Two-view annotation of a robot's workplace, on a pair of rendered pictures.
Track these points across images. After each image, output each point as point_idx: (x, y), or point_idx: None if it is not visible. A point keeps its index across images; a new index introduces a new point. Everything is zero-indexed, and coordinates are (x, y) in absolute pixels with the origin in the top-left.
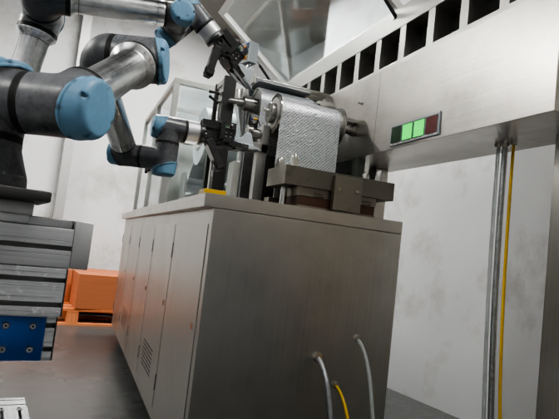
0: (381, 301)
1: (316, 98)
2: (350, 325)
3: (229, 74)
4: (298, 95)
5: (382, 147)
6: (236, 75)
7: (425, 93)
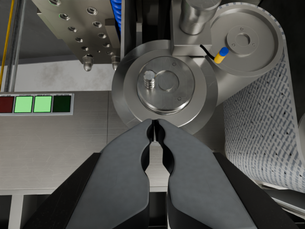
0: None
1: (268, 188)
2: None
3: (285, 227)
4: (287, 192)
5: (90, 94)
6: (140, 181)
7: (17, 139)
